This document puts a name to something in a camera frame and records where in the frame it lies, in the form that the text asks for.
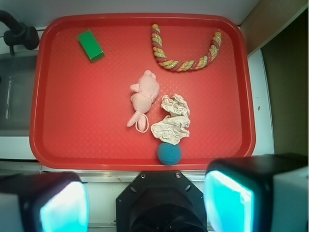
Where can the multicolour twisted rope toy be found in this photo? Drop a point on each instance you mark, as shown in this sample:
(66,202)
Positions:
(184,66)

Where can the crumpled white paper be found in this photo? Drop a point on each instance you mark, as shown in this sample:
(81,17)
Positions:
(174,126)

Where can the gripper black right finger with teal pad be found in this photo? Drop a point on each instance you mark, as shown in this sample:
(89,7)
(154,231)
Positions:
(266,193)

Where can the pink plush bunny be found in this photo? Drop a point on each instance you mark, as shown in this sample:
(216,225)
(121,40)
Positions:
(145,93)

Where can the metal sink basin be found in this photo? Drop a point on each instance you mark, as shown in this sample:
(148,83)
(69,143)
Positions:
(17,75)

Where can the red plastic tray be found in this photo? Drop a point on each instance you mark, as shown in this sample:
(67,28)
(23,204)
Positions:
(80,108)

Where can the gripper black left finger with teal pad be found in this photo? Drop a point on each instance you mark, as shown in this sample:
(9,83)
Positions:
(48,202)

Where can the blue felt ball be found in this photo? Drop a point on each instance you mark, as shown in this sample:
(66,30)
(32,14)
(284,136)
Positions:
(169,154)

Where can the green rectangular block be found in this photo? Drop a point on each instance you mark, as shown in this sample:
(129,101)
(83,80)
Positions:
(90,45)

